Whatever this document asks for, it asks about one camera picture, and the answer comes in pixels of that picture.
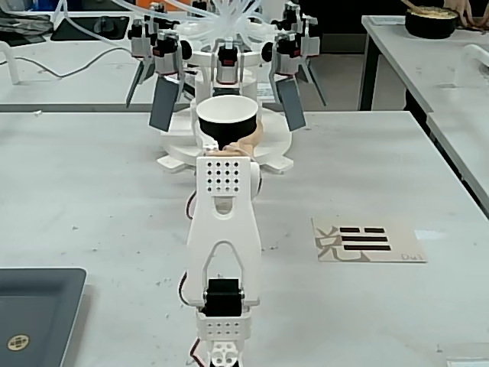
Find grey rectangular flap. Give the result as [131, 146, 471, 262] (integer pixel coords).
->
[276, 77, 308, 132]
[148, 75, 180, 133]
[125, 58, 148, 109]
[212, 86, 243, 99]
[304, 60, 329, 108]

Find white lab table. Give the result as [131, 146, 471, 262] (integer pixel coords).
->
[0, 10, 364, 106]

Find beige claw shaped object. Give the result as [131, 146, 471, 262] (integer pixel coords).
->
[445, 0, 489, 31]

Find grey rectangular tray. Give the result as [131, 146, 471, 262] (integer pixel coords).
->
[0, 267, 89, 367]

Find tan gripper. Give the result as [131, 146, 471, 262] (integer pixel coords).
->
[196, 118, 266, 159]

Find printed paper mat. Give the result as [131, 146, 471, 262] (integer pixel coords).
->
[311, 216, 429, 265]

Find white table grey frame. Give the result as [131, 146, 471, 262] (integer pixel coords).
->
[360, 14, 489, 217]

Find red black servo cable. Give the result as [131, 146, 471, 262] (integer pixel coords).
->
[185, 192, 199, 222]
[189, 337, 208, 367]
[177, 269, 193, 307]

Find black red peristaltic pump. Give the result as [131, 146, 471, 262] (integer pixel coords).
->
[273, 31, 303, 78]
[128, 18, 154, 59]
[212, 39, 245, 86]
[147, 2, 170, 24]
[300, 14, 321, 59]
[283, 1, 307, 24]
[151, 31, 183, 78]

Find dark crumpled bag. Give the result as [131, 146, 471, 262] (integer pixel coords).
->
[0, 8, 53, 47]

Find black flat mat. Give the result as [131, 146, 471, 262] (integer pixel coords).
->
[50, 15, 131, 43]

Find white paper cup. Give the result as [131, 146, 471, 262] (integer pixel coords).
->
[196, 95, 259, 151]

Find clear silicone tube bundle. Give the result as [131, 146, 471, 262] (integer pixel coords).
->
[114, 0, 286, 43]

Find black round bowl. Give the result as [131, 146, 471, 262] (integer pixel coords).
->
[404, 7, 458, 40]

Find white plastic bracket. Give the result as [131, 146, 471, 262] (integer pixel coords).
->
[0, 39, 24, 86]
[453, 43, 489, 89]

